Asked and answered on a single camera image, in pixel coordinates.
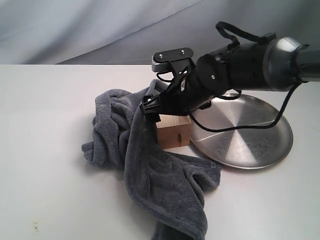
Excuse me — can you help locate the white backdrop sheet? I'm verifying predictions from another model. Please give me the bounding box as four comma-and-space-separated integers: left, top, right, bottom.
0, 0, 320, 65

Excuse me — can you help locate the grey fleece towel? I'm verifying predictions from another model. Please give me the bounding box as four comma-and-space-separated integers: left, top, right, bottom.
81, 79, 221, 240

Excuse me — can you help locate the round steel plate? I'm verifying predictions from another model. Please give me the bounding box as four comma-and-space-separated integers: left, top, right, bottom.
191, 94, 294, 170

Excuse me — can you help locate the black cable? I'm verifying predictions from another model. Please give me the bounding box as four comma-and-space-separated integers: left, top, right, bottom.
156, 21, 311, 132

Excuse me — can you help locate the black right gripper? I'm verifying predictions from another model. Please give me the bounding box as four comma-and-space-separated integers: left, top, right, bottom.
139, 53, 232, 123

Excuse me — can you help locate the wooden block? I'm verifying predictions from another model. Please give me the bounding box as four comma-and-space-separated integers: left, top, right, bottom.
156, 114, 192, 149

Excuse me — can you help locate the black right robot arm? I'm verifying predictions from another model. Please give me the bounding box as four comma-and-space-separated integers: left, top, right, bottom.
140, 37, 320, 117

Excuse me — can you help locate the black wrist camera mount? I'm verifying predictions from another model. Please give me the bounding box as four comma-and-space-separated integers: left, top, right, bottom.
151, 47, 194, 73

